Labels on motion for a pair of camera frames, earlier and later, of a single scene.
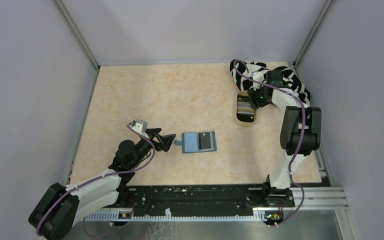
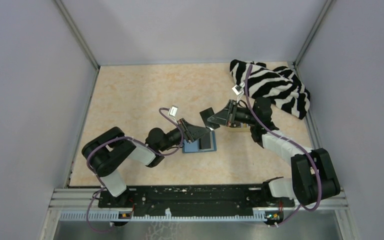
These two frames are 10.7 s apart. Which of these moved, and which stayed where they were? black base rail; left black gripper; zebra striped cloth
Moved: left black gripper
Stayed: zebra striped cloth; black base rail
